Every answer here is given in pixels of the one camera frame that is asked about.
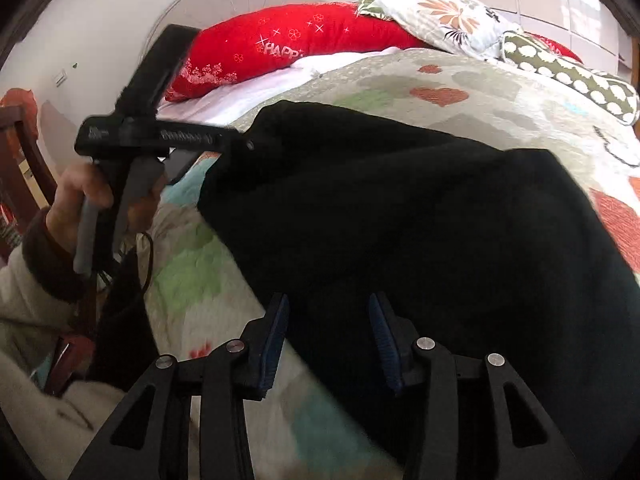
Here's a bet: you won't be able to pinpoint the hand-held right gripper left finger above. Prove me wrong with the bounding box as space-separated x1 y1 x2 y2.
67 292 291 480

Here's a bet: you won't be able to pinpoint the person's left hand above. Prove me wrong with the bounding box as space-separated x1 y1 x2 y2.
45 161 168 257

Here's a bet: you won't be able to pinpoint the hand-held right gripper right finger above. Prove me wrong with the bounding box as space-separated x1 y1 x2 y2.
367 291 583 480

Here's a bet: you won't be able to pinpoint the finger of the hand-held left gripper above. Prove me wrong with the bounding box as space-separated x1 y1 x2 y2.
217 130 257 157
166 152 222 184

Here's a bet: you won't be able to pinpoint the red embroidered pillow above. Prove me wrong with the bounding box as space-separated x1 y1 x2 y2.
165 2 436 103
530 32 583 63

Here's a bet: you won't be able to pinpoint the green white-spotted bolster pillow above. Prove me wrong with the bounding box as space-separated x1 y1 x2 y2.
500 30 640 126

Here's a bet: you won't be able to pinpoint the black cable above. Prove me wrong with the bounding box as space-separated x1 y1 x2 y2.
95 230 156 301

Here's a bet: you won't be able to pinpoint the cream fleece jacket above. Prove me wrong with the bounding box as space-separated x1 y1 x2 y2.
0 350 201 480

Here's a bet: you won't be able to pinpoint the pale rounded headboard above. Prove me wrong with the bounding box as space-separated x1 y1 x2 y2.
145 0 328 66

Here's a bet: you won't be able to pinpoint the person's left forearm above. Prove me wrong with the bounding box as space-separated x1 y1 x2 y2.
0 210 101 376

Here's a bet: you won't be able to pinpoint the white floral pillow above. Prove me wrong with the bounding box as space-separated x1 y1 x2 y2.
356 0 523 58

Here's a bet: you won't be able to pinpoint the dark wooden chair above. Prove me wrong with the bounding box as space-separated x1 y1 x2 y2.
0 102 58 261

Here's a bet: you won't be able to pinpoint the black pants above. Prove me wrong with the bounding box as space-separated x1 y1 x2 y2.
197 100 640 480

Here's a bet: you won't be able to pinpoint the heart patterned quilt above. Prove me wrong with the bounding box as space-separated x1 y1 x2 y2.
145 50 640 480

